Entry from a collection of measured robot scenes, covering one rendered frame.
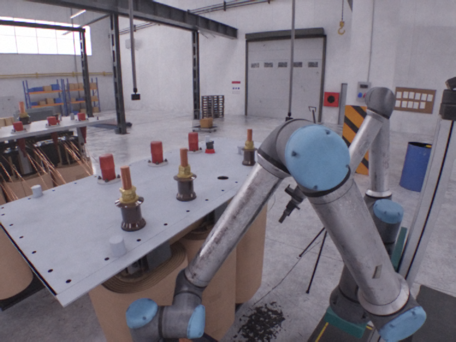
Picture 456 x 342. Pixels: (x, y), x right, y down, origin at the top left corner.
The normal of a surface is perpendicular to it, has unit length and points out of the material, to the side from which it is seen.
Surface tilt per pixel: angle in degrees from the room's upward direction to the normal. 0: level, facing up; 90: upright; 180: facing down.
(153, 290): 90
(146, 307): 5
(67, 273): 0
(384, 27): 90
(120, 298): 90
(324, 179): 84
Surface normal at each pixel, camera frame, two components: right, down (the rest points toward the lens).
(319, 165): -0.03, 0.22
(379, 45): -0.54, 0.28
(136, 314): -0.09, -0.94
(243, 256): 0.16, 0.33
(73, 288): 0.16, -0.89
